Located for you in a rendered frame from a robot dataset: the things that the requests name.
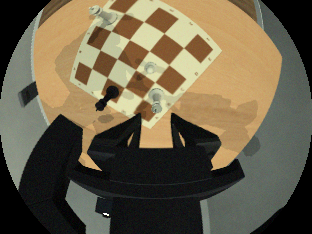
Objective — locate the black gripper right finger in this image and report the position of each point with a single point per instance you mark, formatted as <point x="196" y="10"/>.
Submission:
<point x="193" y="135"/>

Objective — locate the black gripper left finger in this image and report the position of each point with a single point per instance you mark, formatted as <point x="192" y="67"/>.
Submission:
<point x="120" y="134"/>

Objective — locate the black chess king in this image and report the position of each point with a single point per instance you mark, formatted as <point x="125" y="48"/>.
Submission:
<point x="112" y="93"/>

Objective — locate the brown and cream chessboard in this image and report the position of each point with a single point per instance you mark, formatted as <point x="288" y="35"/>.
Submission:
<point x="144" y="31"/>

